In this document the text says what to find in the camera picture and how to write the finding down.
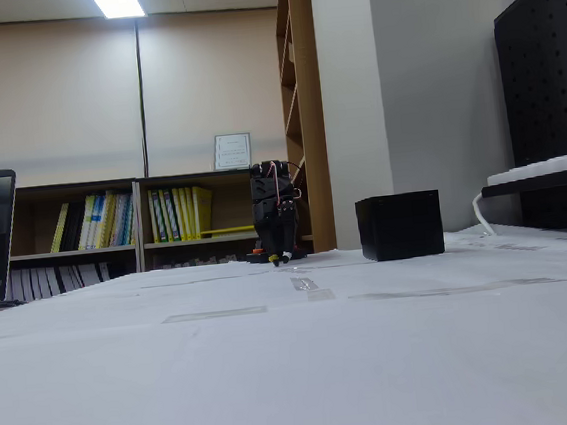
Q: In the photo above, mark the ceiling light panel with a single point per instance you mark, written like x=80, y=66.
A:
x=115, y=2

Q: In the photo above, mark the yellow long bar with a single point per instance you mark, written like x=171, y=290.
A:
x=225, y=230

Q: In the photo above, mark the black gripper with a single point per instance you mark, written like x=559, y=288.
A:
x=270, y=213

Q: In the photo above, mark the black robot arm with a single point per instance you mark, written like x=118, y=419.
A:
x=265, y=179

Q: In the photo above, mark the black wall conduit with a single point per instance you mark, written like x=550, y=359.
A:
x=141, y=85

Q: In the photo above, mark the black pegboard shelf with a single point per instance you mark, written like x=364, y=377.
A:
x=537, y=184

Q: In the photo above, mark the yellow binder with label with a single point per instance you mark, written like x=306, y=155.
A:
x=157, y=217
x=168, y=216

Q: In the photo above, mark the framed white certificate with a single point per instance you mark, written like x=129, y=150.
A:
x=232, y=152

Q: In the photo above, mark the white paper table cover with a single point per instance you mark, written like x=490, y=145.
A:
x=299, y=372

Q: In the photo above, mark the tall wooden bookshelf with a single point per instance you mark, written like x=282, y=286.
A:
x=307, y=69

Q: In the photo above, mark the black pegboard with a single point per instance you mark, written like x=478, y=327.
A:
x=541, y=72

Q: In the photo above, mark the low wooden bookshelf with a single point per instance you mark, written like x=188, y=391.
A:
x=75, y=188
x=185, y=179

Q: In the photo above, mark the thin yellow book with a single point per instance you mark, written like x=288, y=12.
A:
x=60, y=229

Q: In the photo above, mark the black box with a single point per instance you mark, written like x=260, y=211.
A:
x=400, y=226

